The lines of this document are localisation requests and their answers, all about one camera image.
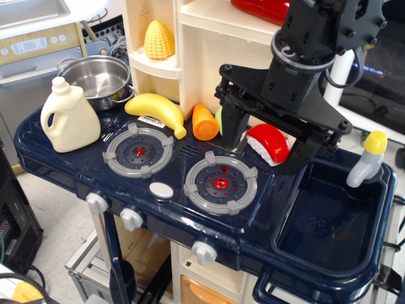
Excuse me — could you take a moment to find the grey middle stove knob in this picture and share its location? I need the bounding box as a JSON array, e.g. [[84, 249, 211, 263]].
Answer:
[[120, 208, 144, 232]]

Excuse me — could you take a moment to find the wooden toy dishwasher unit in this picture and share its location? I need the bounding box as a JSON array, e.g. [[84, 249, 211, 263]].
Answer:
[[1, 1, 109, 167]]

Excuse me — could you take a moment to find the grey left stove burner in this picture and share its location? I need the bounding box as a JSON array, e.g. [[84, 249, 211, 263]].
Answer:
[[103, 123, 175, 179]]

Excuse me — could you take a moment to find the grey stove knob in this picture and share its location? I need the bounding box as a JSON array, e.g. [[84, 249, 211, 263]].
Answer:
[[120, 208, 144, 232], [192, 241, 218, 266], [85, 193, 109, 215]]

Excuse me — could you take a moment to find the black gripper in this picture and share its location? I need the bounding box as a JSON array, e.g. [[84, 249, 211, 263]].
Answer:
[[215, 58, 352, 175]]

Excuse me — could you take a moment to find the red white toy sushi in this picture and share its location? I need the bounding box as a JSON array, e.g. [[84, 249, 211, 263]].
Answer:
[[246, 123, 290, 167]]

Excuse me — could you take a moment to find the grey right stove burner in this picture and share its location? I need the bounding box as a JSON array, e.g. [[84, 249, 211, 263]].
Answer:
[[183, 151, 258, 215]]

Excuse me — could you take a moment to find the yellow toy corn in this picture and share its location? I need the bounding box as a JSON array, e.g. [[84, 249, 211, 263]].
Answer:
[[144, 20, 175, 60]]

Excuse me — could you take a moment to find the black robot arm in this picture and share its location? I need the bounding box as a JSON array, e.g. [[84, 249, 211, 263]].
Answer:
[[215, 1, 386, 175]]

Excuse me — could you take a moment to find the grey toy faucet yellow cap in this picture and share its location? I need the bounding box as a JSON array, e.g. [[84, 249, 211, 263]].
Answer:
[[346, 130, 388, 188]]

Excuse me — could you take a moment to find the grey oval button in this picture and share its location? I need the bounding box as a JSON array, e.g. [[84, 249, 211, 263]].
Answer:
[[149, 182, 174, 200]]

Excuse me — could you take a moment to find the stainless steel pot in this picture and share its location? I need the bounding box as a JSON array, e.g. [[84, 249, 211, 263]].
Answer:
[[57, 55, 135, 111]]

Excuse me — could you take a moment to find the grey left stove knob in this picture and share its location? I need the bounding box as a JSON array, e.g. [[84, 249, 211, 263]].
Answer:
[[85, 193, 109, 215]]

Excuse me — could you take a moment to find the navy toy kitchen counter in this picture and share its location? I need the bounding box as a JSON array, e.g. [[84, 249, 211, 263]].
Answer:
[[15, 109, 396, 303]]

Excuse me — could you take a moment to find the grey stove burner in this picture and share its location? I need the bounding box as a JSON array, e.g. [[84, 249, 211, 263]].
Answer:
[[103, 123, 175, 179], [183, 151, 258, 215]]

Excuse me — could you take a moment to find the cream toy kitchen shelf unit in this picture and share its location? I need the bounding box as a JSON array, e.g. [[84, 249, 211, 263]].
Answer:
[[121, 1, 281, 118]]

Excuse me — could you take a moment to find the grey right stove knob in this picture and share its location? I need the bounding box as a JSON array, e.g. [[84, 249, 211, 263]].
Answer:
[[192, 241, 218, 266]]

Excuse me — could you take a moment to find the orange toy oven drawer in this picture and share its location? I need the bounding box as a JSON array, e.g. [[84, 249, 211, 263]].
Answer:
[[181, 275, 236, 304]]

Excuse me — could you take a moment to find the light green toy pear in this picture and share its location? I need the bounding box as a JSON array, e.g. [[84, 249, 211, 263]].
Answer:
[[215, 106, 223, 136]]

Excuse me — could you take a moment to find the black computer case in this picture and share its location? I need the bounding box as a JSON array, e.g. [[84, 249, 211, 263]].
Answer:
[[1, 152, 43, 274]]

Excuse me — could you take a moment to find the aluminium frame base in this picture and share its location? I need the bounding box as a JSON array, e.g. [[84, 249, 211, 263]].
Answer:
[[65, 229, 112, 303]]

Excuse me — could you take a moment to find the cream toy detergent bottle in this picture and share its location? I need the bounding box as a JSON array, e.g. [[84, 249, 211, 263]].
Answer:
[[40, 77, 101, 153]]

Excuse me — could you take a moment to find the yellow toy banana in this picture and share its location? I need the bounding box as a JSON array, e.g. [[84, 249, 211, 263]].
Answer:
[[124, 93, 187, 139]]

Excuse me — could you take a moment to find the navy toy sink basin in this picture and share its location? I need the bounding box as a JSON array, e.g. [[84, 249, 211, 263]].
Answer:
[[275, 161, 391, 276]]

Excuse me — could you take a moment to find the orange toy carrot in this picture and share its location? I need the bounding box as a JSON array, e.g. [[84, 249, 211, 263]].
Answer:
[[192, 103, 219, 141]]

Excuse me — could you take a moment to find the white stand frame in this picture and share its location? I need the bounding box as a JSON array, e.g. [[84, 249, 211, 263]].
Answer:
[[323, 46, 404, 144]]

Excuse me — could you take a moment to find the red toy bell pepper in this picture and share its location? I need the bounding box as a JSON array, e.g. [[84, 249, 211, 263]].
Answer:
[[230, 0, 291, 25]]

